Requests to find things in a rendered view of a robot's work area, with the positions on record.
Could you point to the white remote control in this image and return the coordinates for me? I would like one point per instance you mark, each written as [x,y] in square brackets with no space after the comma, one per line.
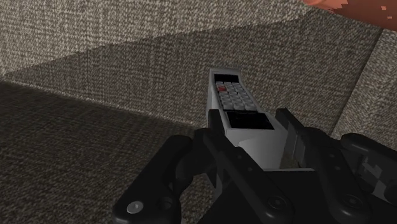
[248,136]

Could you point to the grey fabric sofa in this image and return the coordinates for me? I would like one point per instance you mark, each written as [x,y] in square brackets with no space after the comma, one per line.
[93,93]

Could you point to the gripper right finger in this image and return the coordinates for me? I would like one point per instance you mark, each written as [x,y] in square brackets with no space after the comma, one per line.
[335,161]

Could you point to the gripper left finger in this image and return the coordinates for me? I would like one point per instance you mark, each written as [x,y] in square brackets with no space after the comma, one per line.
[158,183]

